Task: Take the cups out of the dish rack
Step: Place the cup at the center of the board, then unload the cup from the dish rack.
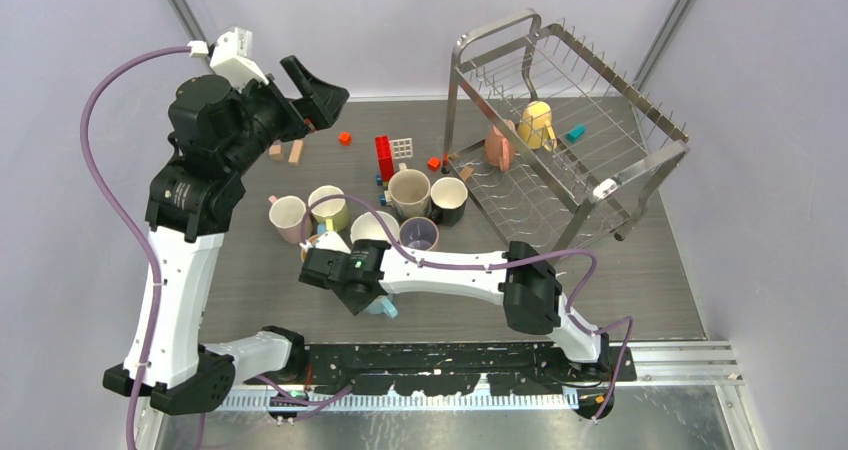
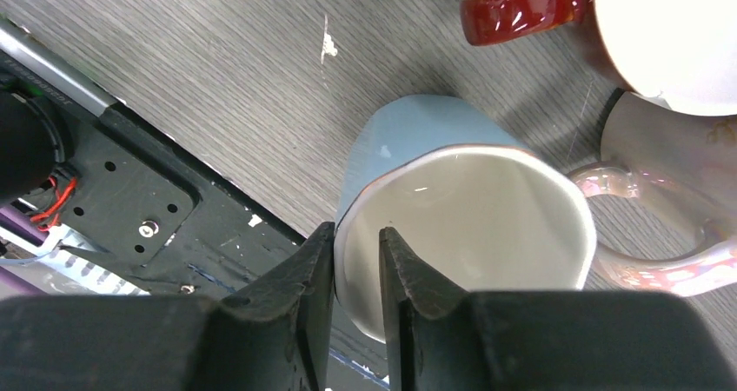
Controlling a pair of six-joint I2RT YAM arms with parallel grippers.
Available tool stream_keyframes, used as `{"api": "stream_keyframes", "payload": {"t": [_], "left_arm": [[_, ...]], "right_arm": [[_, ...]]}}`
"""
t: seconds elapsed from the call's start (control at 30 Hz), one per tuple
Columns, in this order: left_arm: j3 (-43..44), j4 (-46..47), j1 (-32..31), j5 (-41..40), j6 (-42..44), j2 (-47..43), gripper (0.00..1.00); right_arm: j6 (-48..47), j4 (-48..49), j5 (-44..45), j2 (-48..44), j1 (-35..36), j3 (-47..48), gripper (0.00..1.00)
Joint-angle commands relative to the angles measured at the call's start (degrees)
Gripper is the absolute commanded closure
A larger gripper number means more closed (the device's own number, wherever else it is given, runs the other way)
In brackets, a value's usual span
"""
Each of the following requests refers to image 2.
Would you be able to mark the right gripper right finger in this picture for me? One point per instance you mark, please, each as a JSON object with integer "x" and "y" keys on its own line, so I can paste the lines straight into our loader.
{"x": 442, "y": 337}

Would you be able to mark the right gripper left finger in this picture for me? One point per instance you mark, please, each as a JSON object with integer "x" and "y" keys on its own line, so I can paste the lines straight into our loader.
{"x": 271, "y": 335}

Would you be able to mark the light blue cup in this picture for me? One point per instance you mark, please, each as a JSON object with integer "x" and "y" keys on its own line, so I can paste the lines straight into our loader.
{"x": 469, "y": 199}

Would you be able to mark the pink cup rack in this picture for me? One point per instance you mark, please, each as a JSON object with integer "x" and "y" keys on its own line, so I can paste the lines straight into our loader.
{"x": 682, "y": 168}

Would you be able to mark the dark red cup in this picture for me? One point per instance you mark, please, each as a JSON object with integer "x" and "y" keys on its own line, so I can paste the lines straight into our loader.
{"x": 678, "y": 53}

